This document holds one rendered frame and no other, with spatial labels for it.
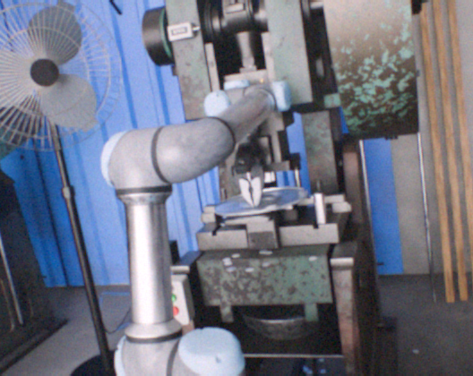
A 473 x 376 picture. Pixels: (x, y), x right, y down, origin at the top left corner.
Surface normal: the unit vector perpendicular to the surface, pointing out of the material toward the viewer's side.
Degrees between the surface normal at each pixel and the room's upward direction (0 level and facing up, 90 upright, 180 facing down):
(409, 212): 90
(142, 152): 72
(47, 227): 90
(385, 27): 107
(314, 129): 90
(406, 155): 90
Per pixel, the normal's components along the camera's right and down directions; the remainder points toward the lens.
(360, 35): -0.22, 0.54
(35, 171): -0.29, 0.23
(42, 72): 0.40, 0.22
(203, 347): -0.04, -0.97
